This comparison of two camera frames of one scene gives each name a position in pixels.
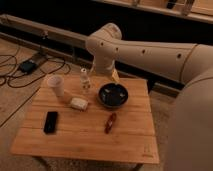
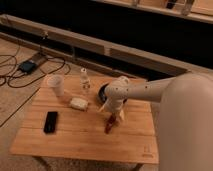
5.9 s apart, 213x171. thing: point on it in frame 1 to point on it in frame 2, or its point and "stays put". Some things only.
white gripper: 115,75 to 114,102
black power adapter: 27,66 stays put
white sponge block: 79,103 stays put
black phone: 50,124 stays put
